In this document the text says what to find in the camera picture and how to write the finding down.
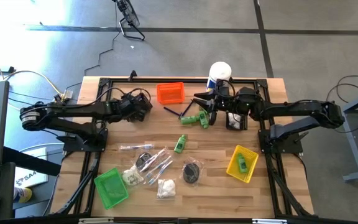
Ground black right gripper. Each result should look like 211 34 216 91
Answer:
194 80 259 126

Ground bagged white cotton balls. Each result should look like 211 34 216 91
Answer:
227 112 242 129
156 178 177 200

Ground bagged black hair ties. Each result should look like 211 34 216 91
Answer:
134 151 154 170
180 158 204 187

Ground black plastic basket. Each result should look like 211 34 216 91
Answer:
118 92 154 123
225 110 249 131

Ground white blue wipes canister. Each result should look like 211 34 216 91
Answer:
206 61 232 93

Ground orange plastic basket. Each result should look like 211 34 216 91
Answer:
155 82 186 105

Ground yellow white power strip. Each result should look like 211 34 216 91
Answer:
52 90 73 108

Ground yellow plastic basket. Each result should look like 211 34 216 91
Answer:
226 144 260 184

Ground bagged cotton swabs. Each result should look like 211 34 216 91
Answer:
121 164 145 187

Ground green plastic basket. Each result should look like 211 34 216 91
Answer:
93 167 130 210

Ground black floor fan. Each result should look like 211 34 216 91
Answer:
112 0 146 42

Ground black desk support beam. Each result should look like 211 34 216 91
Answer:
1 146 62 177

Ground white printed box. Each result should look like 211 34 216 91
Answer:
13 147 48 189

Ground yellow white container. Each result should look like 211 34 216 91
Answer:
13 186 33 203

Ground blue steel table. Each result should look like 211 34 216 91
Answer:
323 86 358 183

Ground black aluminium table frame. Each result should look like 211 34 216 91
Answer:
52 76 315 218

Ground black fan power cable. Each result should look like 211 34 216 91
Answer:
63 2 121 94

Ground white floor cable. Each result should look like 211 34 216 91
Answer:
0 51 65 97

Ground silver frame bracket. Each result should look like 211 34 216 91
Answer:
78 217 114 224
252 218 288 224

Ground black floor cable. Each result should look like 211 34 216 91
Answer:
323 73 358 134

